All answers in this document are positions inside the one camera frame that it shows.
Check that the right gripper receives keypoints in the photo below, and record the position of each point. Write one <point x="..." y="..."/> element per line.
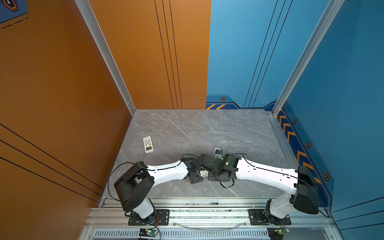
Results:
<point x="210" y="177"/>

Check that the white TCL remote control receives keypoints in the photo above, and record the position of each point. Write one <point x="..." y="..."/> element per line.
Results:
<point x="204" y="174"/>

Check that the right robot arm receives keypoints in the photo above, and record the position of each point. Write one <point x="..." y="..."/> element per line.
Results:
<point x="299" y="185"/>

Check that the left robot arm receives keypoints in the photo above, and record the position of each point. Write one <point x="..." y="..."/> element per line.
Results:
<point x="134" y="185"/>

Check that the left green circuit board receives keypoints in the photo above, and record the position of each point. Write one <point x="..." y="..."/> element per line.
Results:
<point x="149" y="234"/>

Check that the green circuit board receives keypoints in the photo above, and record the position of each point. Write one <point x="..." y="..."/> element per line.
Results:
<point x="149" y="234"/>
<point x="277" y="233"/>

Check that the right green circuit board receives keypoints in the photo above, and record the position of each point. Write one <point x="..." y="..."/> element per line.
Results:
<point x="277" y="233"/>

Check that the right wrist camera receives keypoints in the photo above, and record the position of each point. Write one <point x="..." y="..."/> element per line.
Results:
<point x="221" y="153"/>

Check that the aluminium rail frame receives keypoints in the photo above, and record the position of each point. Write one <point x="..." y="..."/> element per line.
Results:
<point x="205" y="219"/>

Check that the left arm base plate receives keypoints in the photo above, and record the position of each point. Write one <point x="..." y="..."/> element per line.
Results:
<point x="158" y="218"/>

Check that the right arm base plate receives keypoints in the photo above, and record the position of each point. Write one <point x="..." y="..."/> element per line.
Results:
<point x="258" y="217"/>

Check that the right aluminium corner post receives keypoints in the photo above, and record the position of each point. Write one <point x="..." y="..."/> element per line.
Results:
<point x="319" y="32"/>

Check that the aluminium corner post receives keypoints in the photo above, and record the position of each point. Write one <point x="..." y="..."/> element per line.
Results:
<point x="101" y="42"/>
<point x="319" y="32"/>

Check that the left aluminium corner post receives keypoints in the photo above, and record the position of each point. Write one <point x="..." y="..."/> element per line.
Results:
<point x="101" y="42"/>

